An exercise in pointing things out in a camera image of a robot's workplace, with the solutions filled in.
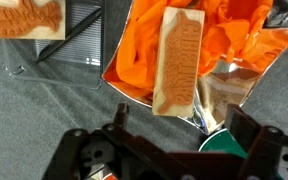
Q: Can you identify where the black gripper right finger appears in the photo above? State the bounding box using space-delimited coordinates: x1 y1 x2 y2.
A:
225 104 261 151

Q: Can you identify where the orange rubber glove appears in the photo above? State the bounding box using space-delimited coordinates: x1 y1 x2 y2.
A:
103 0 288 100

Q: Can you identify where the grey table cloth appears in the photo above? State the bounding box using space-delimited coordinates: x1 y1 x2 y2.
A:
0 41 288 180

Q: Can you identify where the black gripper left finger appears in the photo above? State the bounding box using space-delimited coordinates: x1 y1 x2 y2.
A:
113 103 129 128

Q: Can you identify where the green plastic cup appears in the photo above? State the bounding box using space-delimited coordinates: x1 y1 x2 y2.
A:
198 127 282 180

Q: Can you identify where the wooden rubber stamp block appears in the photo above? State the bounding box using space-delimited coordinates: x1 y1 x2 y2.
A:
152 7 205 117

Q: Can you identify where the clear box with tape rolls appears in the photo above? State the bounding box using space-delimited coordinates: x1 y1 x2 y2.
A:
2 0 104 89

